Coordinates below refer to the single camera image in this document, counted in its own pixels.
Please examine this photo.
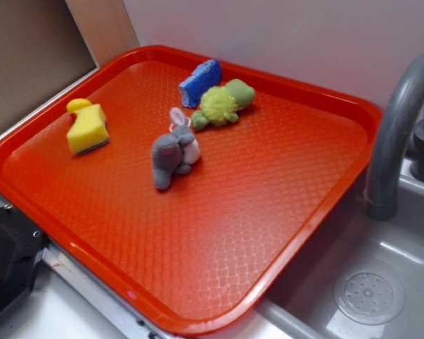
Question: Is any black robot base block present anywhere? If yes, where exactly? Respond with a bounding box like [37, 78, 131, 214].
[0, 204, 47, 318]

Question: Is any blue sponge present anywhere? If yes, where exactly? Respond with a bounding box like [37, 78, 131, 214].
[178, 59, 222, 108]

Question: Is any yellow duck sponge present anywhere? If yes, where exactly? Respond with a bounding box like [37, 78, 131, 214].
[66, 98, 110, 155]

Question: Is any grey plush bunny toy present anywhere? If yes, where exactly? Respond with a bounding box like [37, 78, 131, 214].
[151, 107, 201, 191]

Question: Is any green plush turtle toy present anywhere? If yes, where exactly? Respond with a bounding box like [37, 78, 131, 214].
[191, 79, 256, 131]

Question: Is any red plastic tray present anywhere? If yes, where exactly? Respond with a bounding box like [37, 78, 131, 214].
[0, 46, 382, 336]

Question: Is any grey toy sink basin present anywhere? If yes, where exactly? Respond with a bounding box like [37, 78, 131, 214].
[257, 160, 424, 338]

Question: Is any round sink drain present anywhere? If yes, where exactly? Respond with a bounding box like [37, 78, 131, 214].
[334, 266, 406, 326]

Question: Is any brown cardboard panel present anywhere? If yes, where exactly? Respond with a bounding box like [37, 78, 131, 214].
[0, 0, 98, 145]

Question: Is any grey curved faucet spout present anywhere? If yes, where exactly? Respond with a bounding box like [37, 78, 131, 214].
[364, 54, 424, 221]

